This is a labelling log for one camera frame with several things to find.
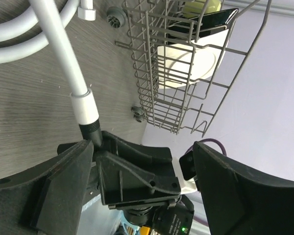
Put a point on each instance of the black square plate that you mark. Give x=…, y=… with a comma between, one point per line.
x=212, y=23

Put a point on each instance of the white square plate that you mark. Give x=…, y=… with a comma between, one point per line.
x=179, y=64

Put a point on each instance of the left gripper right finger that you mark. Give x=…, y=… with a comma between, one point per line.
x=240, y=200

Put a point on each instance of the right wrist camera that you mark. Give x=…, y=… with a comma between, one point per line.
x=187, y=187

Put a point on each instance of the grey wire dish rack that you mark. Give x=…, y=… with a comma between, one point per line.
x=193, y=106

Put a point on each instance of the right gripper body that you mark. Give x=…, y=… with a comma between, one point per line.
x=163, y=220

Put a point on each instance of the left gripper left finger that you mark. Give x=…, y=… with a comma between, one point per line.
x=47, y=198

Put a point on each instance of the yellow-green cup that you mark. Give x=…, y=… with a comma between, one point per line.
x=194, y=8

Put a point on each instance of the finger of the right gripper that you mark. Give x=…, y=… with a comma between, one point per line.
x=188, y=166
x=133, y=175

